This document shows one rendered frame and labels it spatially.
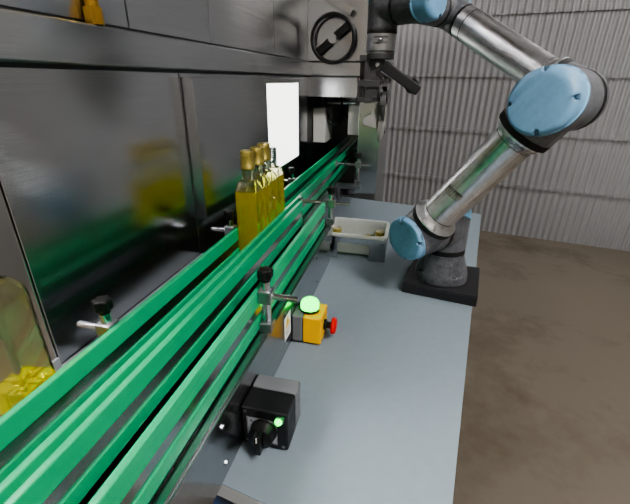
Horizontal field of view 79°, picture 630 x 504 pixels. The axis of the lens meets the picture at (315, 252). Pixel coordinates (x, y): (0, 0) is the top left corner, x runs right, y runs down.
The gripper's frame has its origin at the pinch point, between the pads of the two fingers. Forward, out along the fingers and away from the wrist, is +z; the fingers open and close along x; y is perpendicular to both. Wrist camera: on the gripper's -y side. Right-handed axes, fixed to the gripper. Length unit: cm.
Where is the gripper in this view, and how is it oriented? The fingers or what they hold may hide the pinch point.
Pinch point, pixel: (382, 135)
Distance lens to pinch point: 112.4
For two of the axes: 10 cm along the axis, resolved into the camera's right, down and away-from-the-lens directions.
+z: -0.1, 9.1, 4.1
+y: -9.7, -1.0, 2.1
